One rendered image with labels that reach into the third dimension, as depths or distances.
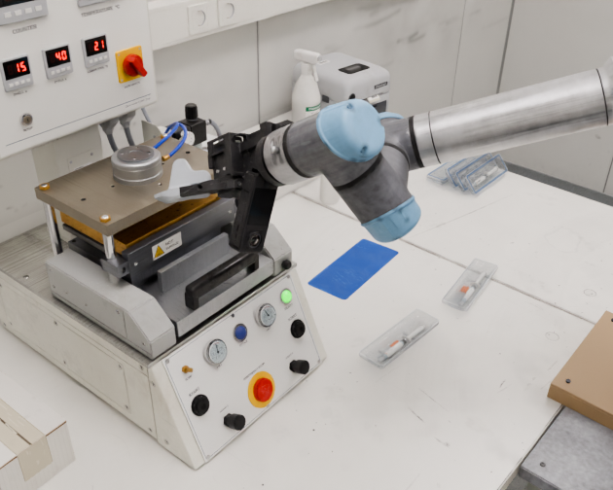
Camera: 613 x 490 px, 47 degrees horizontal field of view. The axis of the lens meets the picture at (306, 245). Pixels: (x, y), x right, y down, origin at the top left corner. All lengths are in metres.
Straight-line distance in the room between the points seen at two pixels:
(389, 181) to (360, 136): 0.08
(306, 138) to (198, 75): 1.12
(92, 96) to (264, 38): 0.94
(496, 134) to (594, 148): 2.51
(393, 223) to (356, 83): 1.17
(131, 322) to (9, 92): 0.39
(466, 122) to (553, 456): 0.57
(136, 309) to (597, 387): 0.79
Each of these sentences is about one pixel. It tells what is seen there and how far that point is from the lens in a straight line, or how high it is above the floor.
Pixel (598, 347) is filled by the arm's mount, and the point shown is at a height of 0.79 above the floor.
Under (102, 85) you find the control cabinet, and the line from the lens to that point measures 1.27.
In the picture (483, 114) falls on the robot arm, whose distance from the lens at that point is 0.98.
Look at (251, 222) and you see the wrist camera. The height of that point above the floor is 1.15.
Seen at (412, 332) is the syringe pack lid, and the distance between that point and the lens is 1.38.
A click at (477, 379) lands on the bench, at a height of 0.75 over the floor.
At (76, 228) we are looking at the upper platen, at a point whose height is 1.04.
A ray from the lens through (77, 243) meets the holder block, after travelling 1.25.
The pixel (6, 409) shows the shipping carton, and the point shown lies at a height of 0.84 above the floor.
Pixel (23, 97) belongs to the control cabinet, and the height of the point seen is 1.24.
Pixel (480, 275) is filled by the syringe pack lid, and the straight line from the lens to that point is 1.56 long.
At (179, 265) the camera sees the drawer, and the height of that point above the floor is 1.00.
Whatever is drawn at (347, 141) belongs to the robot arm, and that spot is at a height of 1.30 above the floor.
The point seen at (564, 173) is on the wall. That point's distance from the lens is 3.57.
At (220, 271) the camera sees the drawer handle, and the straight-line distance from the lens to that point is 1.11.
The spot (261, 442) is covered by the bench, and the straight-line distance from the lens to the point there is 1.19.
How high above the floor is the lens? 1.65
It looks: 33 degrees down
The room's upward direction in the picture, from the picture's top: 1 degrees clockwise
